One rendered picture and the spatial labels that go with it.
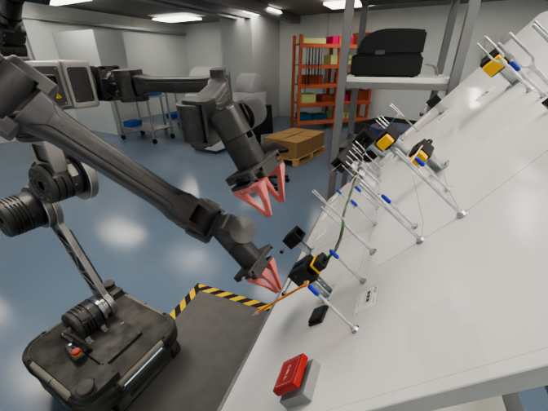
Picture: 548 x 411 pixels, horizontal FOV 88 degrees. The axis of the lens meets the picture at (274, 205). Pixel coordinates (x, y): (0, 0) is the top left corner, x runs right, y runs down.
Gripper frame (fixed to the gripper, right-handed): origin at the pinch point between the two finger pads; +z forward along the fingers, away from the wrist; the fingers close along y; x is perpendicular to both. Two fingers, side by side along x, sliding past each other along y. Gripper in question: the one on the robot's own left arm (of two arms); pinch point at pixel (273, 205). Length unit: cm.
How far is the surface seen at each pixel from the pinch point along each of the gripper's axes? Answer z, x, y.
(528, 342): 8.0, -33.9, -19.6
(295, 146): 61, 203, 350
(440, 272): 11.4, -26.4, -7.4
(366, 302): 16.9, -14.5, -7.8
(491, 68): -2, -37, 43
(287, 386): 16.9, -6.9, -23.5
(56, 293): 32, 229, 3
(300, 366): 16.7, -7.8, -20.5
